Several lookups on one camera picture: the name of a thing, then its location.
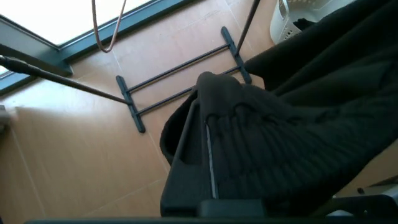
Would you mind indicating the black clothes rack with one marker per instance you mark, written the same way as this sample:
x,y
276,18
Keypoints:
x,y
183,63

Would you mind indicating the window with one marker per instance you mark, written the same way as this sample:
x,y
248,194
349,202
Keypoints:
x,y
37,46

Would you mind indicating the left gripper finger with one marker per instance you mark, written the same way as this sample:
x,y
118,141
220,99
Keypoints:
x,y
186,186

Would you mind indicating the heap of clothes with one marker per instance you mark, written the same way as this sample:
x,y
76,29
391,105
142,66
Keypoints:
x,y
304,24

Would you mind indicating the white laundry basket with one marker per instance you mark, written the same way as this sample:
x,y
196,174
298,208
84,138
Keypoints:
x,y
280,25

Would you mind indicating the black shorts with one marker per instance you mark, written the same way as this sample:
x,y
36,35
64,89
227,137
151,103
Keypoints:
x,y
295,130

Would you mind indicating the pink clothes hanger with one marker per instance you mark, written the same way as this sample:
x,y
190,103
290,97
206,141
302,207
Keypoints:
x,y
97,37

